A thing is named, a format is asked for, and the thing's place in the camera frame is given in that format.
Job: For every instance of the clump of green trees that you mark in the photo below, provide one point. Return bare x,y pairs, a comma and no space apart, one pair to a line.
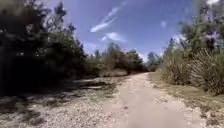
116,60

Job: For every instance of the distant trees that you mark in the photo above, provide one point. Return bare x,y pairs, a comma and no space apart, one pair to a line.
154,60

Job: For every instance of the dry grass verge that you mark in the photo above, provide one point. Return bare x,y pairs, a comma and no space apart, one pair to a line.
196,100
76,88

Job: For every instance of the pale gravel dirt path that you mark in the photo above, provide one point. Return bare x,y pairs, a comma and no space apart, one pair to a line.
143,103

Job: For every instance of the dark dense trees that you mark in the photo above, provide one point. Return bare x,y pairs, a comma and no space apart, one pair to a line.
33,56

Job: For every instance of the tall reed grass with trees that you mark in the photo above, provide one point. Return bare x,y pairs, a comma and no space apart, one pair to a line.
200,63

